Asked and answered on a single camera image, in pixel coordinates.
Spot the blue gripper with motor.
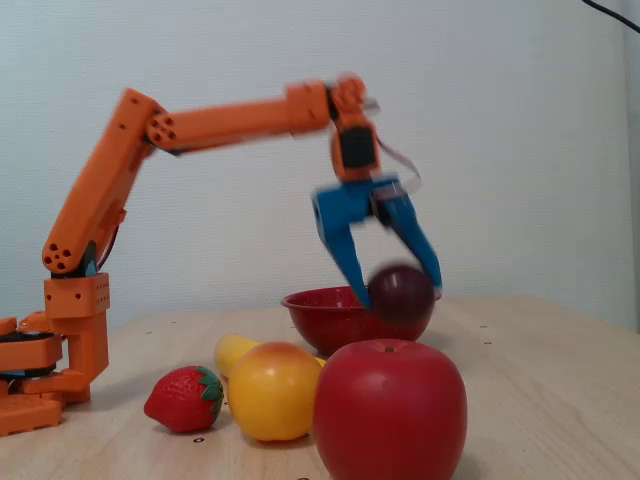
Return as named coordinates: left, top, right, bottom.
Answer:
left=310, top=172, right=445, bottom=311

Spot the dark purple plum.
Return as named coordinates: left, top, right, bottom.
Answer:
left=368, top=264, right=437, bottom=324

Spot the red speckled bowl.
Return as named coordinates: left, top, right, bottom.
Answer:
left=280, top=286, right=444, bottom=358

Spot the red apple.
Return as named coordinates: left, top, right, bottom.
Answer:
left=312, top=339, right=469, bottom=480

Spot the orange yellow peach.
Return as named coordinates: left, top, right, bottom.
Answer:
left=226, top=341, right=324, bottom=443

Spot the yellow banana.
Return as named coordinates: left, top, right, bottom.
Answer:
left=214, top=333, right=327, bottom=380

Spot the red strawberry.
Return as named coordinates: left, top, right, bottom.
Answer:
left=143, top=365, right=226, bottom=434

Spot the red white gripper cable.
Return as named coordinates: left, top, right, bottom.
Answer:
left=374, top=130, right=423, bottom=194

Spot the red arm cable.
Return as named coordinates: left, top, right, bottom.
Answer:
left=95, top=223, right=122, bottom=274

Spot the black cable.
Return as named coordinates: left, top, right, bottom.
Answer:
left=581, top=0, right=640, bottom=34

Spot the orange robot base mount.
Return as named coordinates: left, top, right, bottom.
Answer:
left=0, top=311, right=65, bottom=438

